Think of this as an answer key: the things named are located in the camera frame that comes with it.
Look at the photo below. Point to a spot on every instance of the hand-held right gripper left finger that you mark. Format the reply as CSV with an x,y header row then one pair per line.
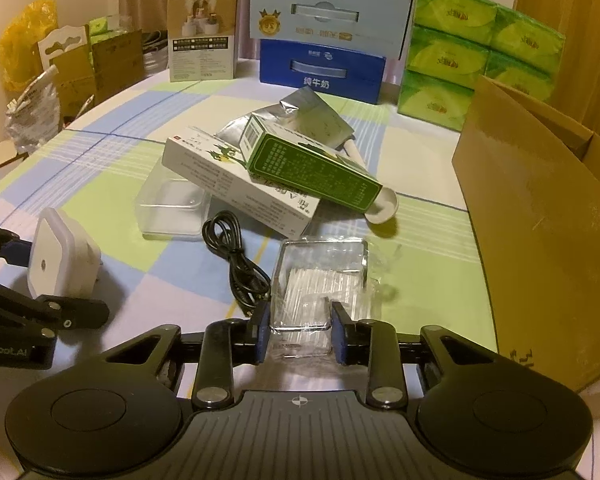
x,y
261,332

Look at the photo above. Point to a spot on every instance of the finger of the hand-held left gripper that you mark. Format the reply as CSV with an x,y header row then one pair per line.
x,y
15,250
80,312

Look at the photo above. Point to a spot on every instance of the green and white medicine box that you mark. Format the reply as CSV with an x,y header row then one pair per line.
x,y
305,170

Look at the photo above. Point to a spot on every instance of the brown curtain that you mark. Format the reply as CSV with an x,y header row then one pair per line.
x,y
570,15

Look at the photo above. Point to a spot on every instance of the dark blue milk carton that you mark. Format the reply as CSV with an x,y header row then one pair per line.
x,y
320,72

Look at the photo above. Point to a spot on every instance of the silver foil pouch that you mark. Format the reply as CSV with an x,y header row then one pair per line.
x,y
310,110

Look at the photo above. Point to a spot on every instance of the clear plastic wrapper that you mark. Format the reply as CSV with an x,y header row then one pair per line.
x,y
382,272

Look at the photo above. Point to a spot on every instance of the large cardboard box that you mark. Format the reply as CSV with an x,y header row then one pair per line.
x,y
525,220

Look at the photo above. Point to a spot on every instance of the checkered cloth desktop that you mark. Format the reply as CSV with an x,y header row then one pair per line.
x,y
105,160

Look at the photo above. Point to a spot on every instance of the small green box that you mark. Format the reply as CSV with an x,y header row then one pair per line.
x,y
107,25

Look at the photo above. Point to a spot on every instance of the white product box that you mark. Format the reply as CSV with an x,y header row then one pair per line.
x,y
202,45

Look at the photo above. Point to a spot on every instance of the clear plastic tray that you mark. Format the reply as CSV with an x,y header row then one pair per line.
x,y
172,205

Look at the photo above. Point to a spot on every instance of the yellow plastic bag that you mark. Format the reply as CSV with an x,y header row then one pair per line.
x,y
27,45

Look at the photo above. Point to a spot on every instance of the light blue milk carton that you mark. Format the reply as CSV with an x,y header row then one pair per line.
x,y
325,10

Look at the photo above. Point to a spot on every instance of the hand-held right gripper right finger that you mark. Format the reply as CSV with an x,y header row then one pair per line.
x,y
339,332

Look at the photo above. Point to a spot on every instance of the white hang-tab card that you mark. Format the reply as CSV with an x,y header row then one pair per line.
x,y
62,45

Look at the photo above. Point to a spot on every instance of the clear plastic box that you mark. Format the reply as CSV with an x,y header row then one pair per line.
x,y
320,265

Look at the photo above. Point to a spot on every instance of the crumpled clear plastic bag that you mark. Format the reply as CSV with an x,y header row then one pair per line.
x,y
32,110

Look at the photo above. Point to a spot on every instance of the small brown cardboard box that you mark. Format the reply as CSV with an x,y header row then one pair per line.
x,y
110,67

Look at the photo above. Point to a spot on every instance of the white square night light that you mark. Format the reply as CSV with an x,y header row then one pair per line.
x,y
60,255

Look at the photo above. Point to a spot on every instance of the white plastic spoon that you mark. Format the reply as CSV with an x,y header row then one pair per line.
x,y
382,210

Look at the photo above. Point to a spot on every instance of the bundle of green tissue packs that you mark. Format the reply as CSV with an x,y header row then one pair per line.
x,y
460,45

